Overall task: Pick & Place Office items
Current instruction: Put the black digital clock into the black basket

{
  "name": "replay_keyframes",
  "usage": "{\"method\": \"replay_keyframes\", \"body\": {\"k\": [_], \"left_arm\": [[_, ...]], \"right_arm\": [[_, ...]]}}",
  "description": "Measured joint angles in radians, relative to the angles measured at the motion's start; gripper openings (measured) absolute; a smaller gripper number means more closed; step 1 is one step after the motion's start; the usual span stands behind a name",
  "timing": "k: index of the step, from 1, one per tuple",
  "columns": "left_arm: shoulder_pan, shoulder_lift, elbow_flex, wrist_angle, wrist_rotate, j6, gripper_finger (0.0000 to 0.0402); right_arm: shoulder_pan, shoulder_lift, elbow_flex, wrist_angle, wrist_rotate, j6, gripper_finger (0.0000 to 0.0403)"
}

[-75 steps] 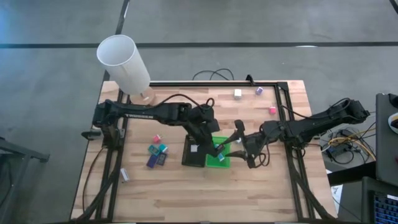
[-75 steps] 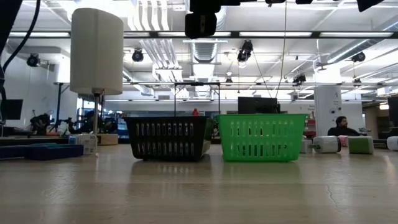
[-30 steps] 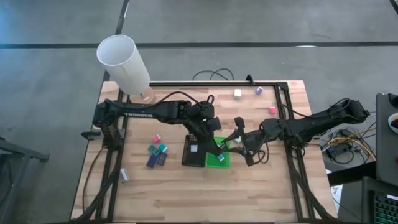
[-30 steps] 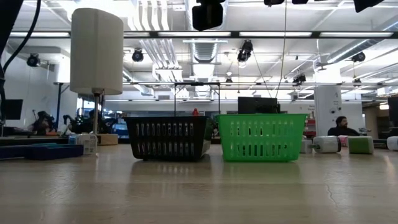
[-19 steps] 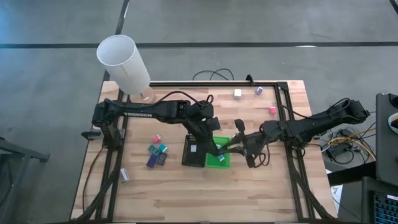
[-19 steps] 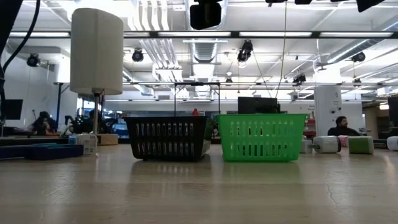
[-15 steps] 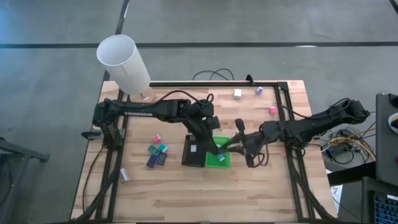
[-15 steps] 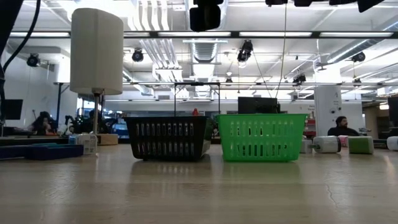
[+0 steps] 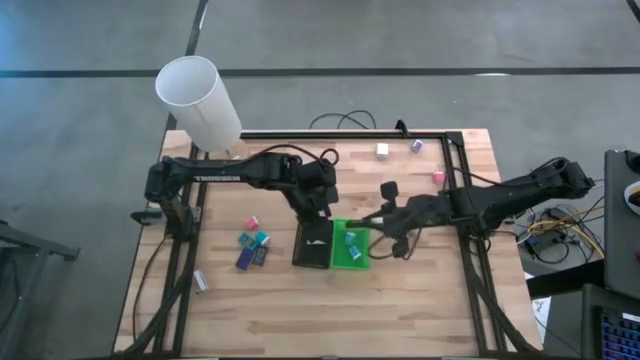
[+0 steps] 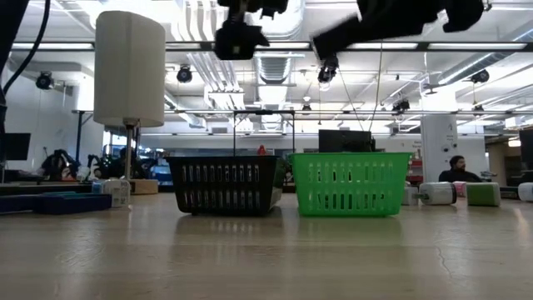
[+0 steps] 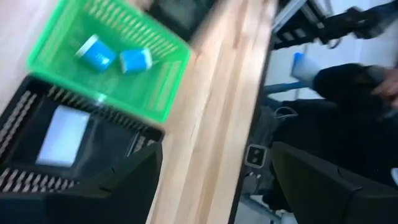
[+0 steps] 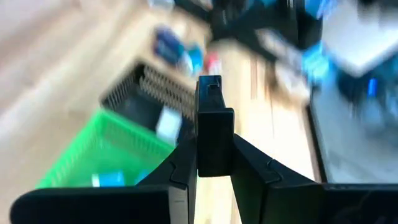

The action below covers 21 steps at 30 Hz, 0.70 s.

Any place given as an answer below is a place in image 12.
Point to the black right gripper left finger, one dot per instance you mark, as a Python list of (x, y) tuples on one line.
[(124, 205)]

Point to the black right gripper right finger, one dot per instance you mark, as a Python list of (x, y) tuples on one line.
[(295, 202)]

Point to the blue white USB wall charger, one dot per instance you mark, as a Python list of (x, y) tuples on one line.
[(110, 180)]

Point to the white digital clock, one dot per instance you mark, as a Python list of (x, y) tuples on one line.
[(169, 124)]

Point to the red white USB wall charger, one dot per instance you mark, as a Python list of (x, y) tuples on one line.
[(213, 63)]

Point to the light blue USB wall charger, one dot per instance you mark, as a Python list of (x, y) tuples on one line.
[(196, 59)]

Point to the dark blue digital clock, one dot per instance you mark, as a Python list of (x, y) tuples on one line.
[(168, 46)]

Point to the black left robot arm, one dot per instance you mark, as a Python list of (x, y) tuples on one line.
[(248, 18)]

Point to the green slotted plastic basket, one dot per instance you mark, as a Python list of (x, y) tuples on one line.
[(93, 149)]

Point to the black slotted plastic basket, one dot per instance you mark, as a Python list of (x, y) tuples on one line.
[(130, 105)]

